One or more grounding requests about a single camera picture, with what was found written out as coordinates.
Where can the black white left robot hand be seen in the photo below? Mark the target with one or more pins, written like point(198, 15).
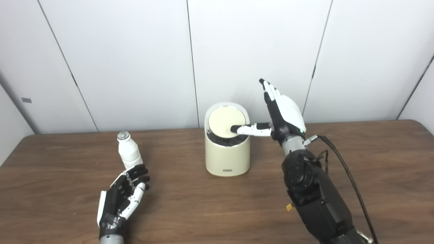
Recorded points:
point(113, 203)

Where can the cream round bin lid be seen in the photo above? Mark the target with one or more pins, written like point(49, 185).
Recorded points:
point(222, 118)

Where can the small white plastic bottle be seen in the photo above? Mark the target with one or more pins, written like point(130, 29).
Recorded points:
point(129, 152)

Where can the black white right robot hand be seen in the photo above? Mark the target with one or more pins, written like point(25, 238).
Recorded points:
point(288, 113)

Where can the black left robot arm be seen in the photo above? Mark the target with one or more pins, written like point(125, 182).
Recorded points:
point(112, 240)

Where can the cream-colored round bin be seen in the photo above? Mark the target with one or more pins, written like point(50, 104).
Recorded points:
point(227, 159)

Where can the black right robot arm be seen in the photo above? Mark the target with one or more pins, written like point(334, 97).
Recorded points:
point(315, 196)

